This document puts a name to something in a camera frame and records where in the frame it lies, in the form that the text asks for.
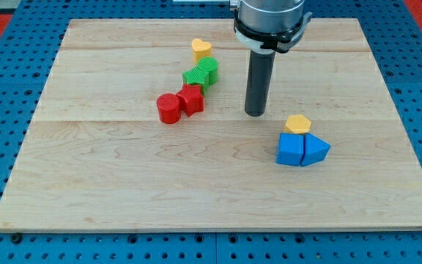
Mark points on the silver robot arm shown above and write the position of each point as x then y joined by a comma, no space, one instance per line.
270,16

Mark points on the yellow heart block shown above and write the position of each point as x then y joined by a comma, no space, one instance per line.
200,49

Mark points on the red star block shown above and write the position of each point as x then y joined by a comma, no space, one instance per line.
191,99

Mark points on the red cylinder block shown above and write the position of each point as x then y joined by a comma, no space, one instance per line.
169,110

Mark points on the green star block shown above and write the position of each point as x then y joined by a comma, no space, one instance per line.
197,76

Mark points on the wooden board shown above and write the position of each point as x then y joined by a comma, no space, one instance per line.
96,157

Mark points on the green cylinder block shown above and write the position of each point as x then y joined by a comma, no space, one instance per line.
210,65

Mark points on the blue cube block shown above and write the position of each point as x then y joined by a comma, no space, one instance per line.
290,149

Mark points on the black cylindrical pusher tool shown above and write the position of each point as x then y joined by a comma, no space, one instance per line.
260,70

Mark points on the yellow hexagon block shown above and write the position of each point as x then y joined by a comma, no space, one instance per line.
297,124

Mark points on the blue triangle block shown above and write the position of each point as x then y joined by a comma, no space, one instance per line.
315,150

